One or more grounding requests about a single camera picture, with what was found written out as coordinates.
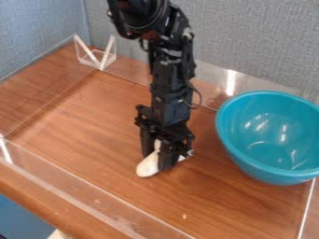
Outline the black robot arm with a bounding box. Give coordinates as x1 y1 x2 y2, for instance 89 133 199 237
107 0 198 176

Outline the black cable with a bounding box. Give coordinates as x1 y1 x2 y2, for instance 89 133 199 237
185 82 205 110

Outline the clear acrylic barrier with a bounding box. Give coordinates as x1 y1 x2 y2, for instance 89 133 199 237
0 40 319 239

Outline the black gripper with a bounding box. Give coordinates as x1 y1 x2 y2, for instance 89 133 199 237
134 90 198 172

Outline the white toy mushroom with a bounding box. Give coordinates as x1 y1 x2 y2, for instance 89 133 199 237
135 139 187 178

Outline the blue plastic bowl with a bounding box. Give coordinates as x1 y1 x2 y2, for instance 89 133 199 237
217 91 319 186

